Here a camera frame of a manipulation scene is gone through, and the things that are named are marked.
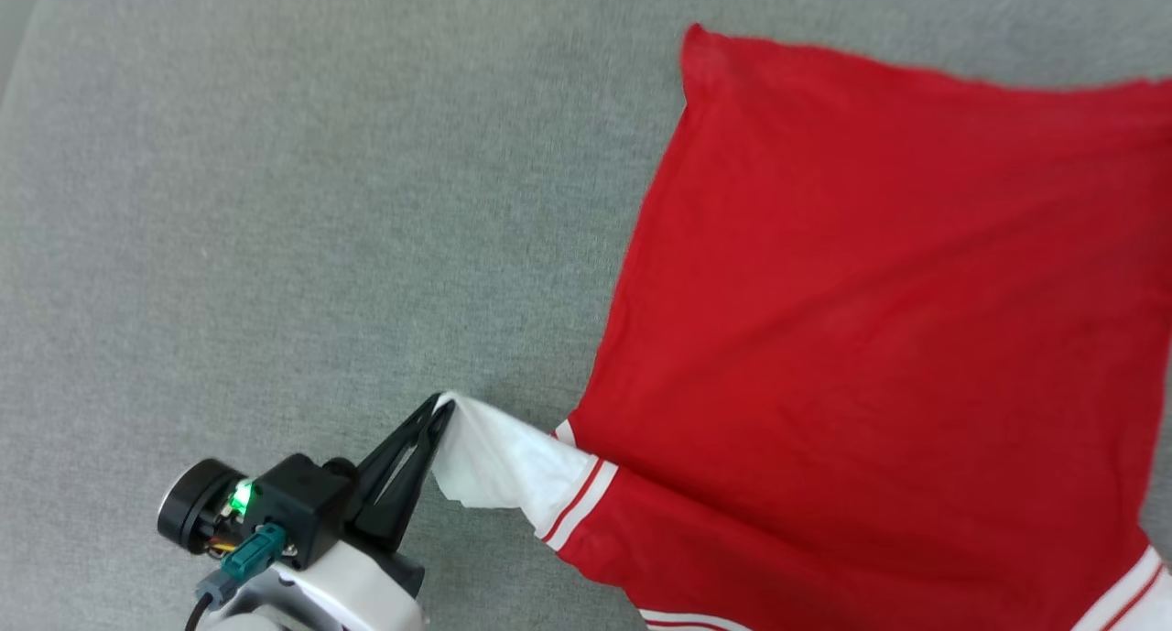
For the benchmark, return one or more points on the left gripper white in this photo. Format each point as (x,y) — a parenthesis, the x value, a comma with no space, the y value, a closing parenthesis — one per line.
(357,590)

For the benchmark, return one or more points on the red garment with white trim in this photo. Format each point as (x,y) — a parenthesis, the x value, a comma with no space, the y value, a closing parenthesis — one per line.
(870,292)

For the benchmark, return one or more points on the grey fabric sofa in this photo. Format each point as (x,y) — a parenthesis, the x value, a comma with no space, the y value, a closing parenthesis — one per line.
(275,246)

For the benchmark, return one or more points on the left gripper black camera box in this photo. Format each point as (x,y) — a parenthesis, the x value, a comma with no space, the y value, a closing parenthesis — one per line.
(298,507)

